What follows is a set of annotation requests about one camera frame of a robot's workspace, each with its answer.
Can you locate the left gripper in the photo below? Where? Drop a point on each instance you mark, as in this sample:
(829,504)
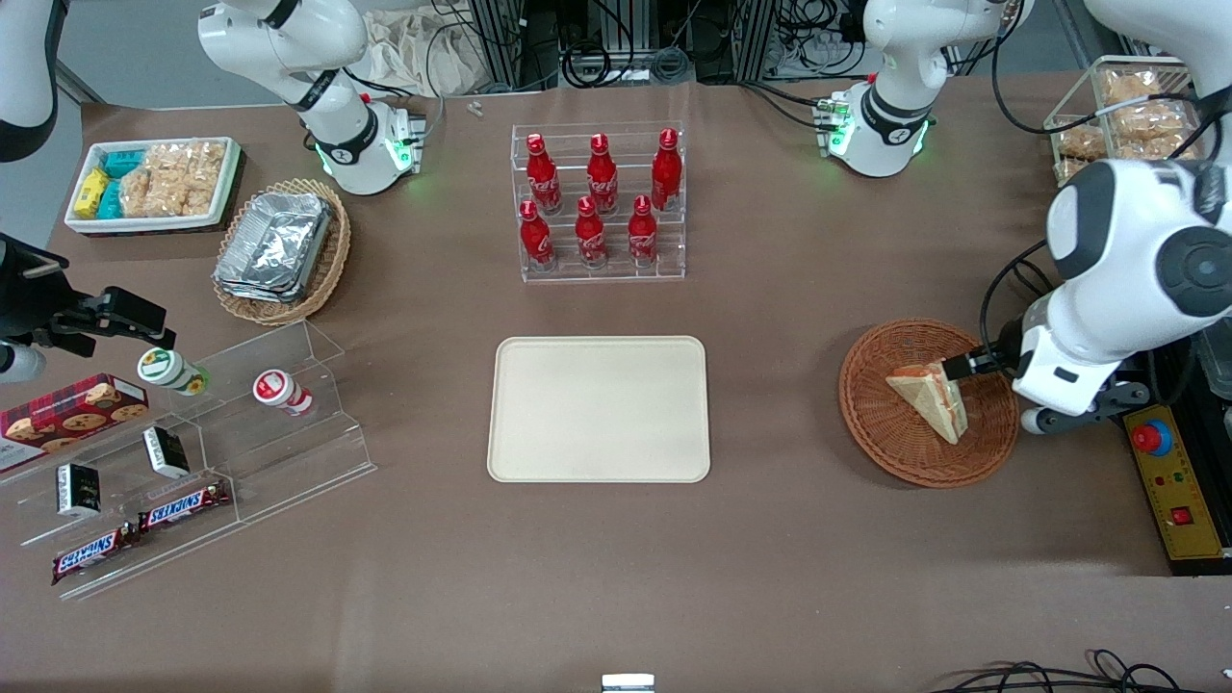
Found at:
(1004,352)

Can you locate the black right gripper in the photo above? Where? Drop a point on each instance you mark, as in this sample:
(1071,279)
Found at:
(31,303)

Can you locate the triangular sandwich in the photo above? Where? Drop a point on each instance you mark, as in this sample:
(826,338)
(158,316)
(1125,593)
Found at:
(929,399)

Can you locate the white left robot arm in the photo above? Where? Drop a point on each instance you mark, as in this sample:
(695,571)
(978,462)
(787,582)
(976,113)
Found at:
(1126,241)

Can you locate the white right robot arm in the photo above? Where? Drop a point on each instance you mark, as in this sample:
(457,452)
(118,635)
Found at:
(337,125)

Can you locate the brown round wicker basket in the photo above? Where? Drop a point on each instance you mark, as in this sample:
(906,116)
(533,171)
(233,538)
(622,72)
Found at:
(881,423)

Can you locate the white rectangular snack tray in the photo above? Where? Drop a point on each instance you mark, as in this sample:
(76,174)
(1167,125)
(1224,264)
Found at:
(226,197)

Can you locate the aluminium foil tray stack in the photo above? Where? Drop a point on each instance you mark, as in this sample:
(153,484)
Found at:
(274,245)

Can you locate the light oval wicker basket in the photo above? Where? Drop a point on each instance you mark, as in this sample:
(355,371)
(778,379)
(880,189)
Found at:
(332,260)

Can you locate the beige plastic tray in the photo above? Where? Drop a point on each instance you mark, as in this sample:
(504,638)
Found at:
(597,409)

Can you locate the teal snack packet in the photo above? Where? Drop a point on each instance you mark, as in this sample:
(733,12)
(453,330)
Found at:
(111,200)
(123,162)

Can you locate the yellow snack packet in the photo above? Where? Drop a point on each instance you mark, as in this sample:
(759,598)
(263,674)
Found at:
(91,192)

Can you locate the green lid yogurt cup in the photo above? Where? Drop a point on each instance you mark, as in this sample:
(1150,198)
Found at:
(166,369)

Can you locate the red plaid cookie box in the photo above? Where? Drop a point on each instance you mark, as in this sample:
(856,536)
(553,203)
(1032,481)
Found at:
(67,419)

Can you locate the clear rice cracker bag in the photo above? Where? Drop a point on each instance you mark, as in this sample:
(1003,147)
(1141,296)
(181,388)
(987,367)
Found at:
(173,178)

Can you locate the small black white box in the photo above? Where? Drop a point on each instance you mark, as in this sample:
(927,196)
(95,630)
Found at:
(166,452)
(79,489)

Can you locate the clear acrylic stepped stand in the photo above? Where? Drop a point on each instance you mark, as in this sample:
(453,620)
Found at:
(125,500)
(308,462)

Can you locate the red lid yogurt cup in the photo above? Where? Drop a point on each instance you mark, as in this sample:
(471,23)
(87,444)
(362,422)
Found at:
(276,388)

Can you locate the clear cracker snack bag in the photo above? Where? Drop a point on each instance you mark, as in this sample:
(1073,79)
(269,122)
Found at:
(1066,171)
(1080,141)
(1128,89)
(1150,130)

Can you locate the yellow emergency stop box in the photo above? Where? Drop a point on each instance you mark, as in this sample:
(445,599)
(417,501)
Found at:
(1179,481)

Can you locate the brown Snickers bar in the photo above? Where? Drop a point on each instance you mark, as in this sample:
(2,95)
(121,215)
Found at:
(183,506)
(91,555)

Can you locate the clear plastic container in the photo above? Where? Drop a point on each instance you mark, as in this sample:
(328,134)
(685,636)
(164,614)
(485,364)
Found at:
(1218,361)

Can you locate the clear acrylic snack bin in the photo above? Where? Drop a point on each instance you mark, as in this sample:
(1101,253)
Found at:
(1078,111)

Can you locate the red cola bottle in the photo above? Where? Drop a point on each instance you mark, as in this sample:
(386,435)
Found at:
(542,178)
(535,239)
(666,173)
(590,236)
(642,236)
(602,178)

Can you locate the clear acrylic bottle rack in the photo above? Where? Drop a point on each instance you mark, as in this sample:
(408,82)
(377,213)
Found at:
(616,274)

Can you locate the beige cloth bag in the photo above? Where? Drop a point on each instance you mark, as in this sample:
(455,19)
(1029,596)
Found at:
(414,53)

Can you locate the metal equipment rack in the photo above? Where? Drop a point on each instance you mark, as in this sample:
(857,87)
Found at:
(510,43)

